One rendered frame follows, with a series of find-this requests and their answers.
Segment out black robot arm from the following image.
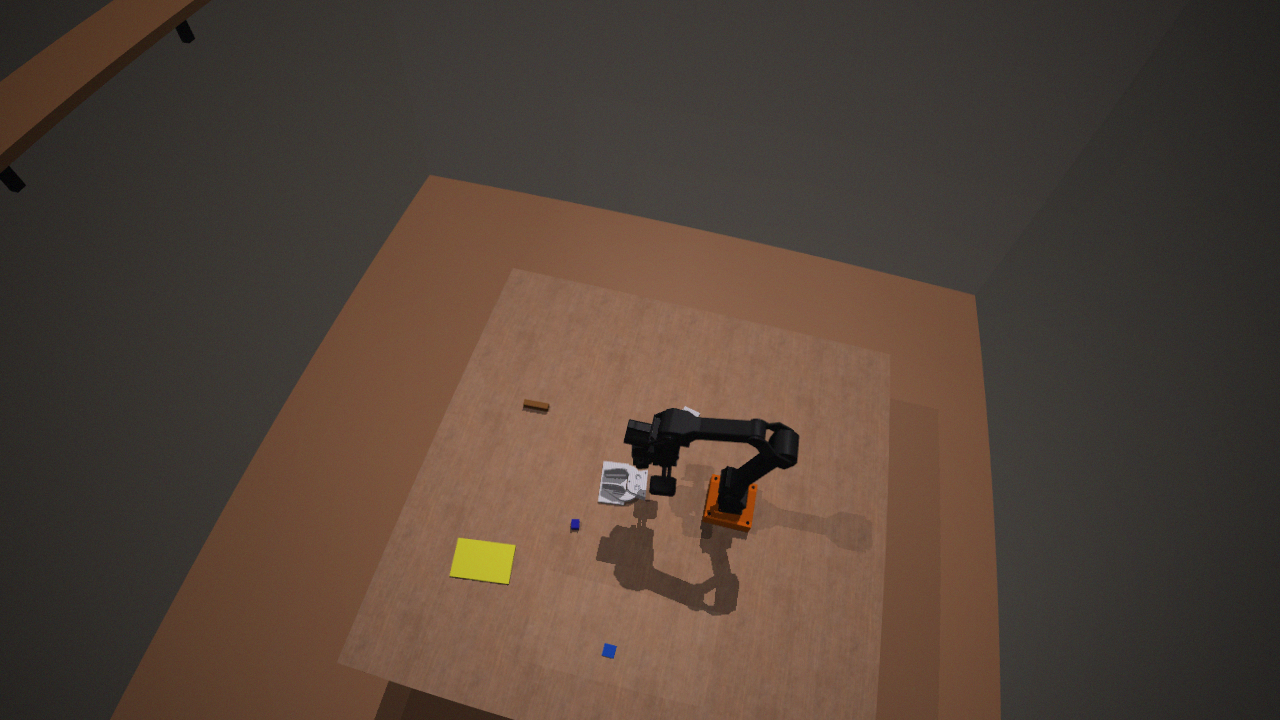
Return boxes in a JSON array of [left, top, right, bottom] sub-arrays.
[[625, 407, 800, 515]]

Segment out yellow flat rectangular plate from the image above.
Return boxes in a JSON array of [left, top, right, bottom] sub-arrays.
[[449, 538, 516, 584]]

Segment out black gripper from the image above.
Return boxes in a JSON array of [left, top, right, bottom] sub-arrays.
[[649, 447, 680, 497]]

